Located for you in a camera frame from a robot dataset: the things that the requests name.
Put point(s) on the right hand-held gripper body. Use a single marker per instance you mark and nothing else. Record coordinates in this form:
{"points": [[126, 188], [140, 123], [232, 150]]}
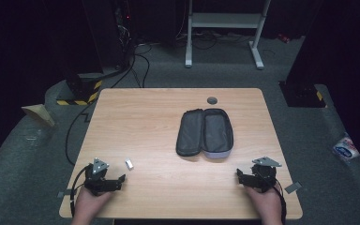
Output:
{"points": [[262, 176]]}

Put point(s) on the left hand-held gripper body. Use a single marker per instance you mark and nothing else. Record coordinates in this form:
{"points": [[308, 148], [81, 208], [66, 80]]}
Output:
{"points": [[97, 179]]}

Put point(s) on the small white eraser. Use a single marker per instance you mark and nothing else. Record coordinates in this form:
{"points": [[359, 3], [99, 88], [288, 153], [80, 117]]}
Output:
{"points": [[129, 164]]}

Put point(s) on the black zip pencil case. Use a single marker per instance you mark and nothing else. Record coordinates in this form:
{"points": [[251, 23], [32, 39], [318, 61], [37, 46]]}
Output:
{"points": [[204, 132]]}

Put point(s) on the person's left hand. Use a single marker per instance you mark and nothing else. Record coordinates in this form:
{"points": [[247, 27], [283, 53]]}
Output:
{"points": [[89, 204]]}

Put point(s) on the person's right hand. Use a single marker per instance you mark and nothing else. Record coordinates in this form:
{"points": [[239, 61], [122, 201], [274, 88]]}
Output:
{"points": [[266, 204]]}

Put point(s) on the grey tape strip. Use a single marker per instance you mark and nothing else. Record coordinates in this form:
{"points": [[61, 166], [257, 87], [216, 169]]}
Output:
{"points": [[292, 187], [66, 193]]}

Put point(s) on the grey round table grommet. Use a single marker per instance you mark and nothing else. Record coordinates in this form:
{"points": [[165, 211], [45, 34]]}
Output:
{"points": [[212, 100]]}

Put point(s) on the beige cardboard wedge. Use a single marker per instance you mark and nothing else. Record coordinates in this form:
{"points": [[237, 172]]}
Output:
{"points": [[40, 114]]}

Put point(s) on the white blue plastic packet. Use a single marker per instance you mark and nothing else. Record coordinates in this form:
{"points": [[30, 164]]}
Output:
{"points": [[345, 148]]}

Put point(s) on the black yellow striped stand base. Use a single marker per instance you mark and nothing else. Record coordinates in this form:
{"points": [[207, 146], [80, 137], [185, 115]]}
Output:
{"points": [[80, 93]]}

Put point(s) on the small red object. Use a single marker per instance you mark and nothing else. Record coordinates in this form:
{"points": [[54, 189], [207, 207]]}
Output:
{"points": [[283, 38]]}

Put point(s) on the dark equipment rack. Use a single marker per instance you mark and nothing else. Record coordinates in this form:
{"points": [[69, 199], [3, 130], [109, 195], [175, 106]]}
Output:
{"points": [[112, 34]]}

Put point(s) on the white metal stand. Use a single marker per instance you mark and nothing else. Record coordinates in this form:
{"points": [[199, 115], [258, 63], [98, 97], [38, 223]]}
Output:
{"points": [[225, 21]]}

